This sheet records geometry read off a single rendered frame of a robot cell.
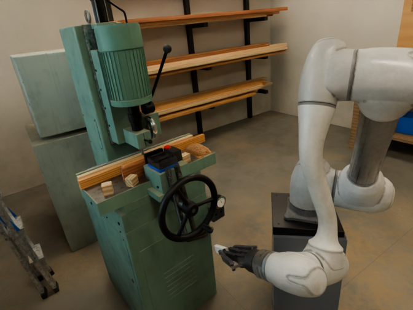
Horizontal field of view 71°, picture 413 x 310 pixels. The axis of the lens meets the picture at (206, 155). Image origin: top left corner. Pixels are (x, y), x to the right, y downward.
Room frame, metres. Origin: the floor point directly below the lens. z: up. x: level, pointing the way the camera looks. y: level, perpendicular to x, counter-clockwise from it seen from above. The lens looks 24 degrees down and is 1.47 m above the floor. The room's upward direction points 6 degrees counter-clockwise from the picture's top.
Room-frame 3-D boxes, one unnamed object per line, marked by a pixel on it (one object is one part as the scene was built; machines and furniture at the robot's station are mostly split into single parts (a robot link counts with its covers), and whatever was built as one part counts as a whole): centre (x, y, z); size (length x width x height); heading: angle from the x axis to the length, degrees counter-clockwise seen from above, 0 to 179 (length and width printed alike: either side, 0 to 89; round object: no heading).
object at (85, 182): (1.26, 0.27, 0.92); 0.67 x 0.02 x 0.04; 128
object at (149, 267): (1.33, 0.37, 0.35); 0.58 x 0.45 x 0.71; 38
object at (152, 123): (1.42, 0.28, 1.02); 0.12 x 0.03 x 0.12; 38
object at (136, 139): (1.26, 0.31, 1.03); 0.14 x 0.07 x 0.09; 38
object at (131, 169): (1.15, 0.26, 0.93); 0.24 x 0.01 x 0.06; 128
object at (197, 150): (1.32, 0.04, 0.92); 0.14 x 0.09 x 0.04; 38
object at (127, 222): (1.34, 0.37, 0.76); 0.57 x 0.45 x 0.09; 38
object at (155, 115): (1.48, 0.28, 1.02); 0.09 x 0.07 x 0.12; 128
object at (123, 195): (1.16, 0.23, 0.87); 0.61 x 0.30 x 0.06; 128
